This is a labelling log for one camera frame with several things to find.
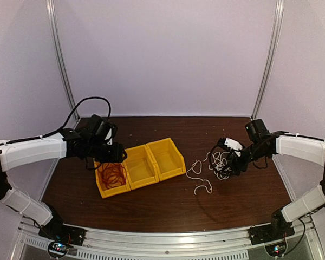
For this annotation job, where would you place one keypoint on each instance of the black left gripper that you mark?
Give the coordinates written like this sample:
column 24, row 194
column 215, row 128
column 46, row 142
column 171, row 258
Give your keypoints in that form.
column 116, row 154

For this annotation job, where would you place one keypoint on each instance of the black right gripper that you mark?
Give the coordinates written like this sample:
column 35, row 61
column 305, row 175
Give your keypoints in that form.
column 233, row 163

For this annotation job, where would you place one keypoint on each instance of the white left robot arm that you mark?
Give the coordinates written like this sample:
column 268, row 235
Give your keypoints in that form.
column 94, row 140

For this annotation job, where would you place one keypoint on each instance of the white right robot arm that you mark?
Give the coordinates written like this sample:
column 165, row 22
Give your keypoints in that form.
column 301, row 163

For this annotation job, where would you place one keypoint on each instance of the yellow bin near front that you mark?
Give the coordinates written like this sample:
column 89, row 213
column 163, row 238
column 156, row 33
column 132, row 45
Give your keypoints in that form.
column 111, row 179

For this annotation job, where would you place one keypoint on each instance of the yellow bin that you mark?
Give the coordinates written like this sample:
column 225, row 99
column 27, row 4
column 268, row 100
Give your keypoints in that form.
column 141, row 167
column 111, row 179
column 170, row 162

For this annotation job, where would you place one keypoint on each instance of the yellow middle bin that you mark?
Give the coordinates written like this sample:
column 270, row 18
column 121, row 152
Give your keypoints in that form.
column 141, row 167

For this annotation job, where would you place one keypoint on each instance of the yellow far bin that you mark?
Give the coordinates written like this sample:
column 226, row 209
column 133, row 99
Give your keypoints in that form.
column 170, row 162

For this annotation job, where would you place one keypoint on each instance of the right controller board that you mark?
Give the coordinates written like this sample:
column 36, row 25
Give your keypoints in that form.
column 276, row 250

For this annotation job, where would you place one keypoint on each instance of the controller board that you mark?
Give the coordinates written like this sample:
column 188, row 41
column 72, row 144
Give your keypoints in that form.
column 276, row 250
column 57, row 249

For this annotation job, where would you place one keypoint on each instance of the left controller board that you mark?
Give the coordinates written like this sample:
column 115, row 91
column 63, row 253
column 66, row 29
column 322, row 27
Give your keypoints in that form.
column 57, row 249

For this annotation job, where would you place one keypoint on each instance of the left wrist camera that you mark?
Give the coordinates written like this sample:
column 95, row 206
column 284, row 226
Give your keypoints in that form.
column 110, row 133

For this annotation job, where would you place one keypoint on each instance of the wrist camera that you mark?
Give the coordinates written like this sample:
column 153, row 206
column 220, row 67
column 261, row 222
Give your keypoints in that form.
column 110, row 133
column 229, row 144

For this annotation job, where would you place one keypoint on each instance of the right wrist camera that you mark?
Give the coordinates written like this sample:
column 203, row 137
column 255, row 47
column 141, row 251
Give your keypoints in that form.
column 229, row 144

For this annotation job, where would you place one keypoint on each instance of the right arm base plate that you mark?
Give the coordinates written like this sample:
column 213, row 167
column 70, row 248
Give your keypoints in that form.
column 266, row 233

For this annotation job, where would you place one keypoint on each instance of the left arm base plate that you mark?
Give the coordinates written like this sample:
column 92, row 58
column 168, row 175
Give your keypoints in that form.
column 62, row 233

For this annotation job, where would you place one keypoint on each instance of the aluminium front rail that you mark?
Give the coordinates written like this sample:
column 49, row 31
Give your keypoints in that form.
column 221, row 244

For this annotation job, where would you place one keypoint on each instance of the aluminium corner post left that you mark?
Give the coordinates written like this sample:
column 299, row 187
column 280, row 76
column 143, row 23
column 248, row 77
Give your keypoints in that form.
column 59, row 54

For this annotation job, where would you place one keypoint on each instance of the aluminium corner post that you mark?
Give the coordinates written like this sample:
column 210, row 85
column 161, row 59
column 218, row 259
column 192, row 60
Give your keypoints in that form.
column 274, row 40
column 59, row 54

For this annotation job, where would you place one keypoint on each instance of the aluminium corner post right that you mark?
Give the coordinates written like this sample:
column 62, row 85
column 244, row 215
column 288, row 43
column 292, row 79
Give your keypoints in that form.
column 274, row 40

